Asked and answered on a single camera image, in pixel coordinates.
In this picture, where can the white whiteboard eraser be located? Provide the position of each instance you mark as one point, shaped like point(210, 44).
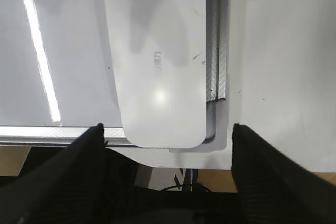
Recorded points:
point(158, 51)

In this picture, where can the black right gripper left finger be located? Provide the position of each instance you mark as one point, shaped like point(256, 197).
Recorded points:
point(64, 189)

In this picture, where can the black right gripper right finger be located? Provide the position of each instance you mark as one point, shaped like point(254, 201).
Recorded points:
point(274, 189)

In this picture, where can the white whiteboard with aluminium frame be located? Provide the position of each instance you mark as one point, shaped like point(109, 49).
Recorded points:
point(57, 79)

